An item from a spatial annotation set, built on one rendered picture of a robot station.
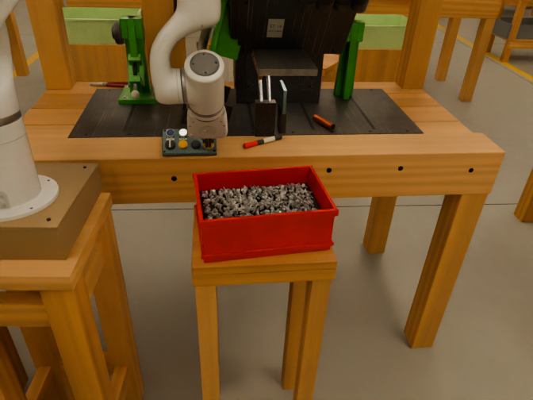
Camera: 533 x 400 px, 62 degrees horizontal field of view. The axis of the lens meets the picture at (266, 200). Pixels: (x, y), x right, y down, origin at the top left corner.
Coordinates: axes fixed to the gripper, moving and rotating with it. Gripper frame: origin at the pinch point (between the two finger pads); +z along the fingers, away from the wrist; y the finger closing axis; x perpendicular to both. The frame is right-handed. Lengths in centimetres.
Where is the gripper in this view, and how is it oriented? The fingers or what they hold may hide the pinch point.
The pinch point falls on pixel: (208, 139)
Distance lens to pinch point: 124.1
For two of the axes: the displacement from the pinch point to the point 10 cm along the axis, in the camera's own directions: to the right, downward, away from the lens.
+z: -0.9, 3.7, 9.2
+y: 9.9, -0.3, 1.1
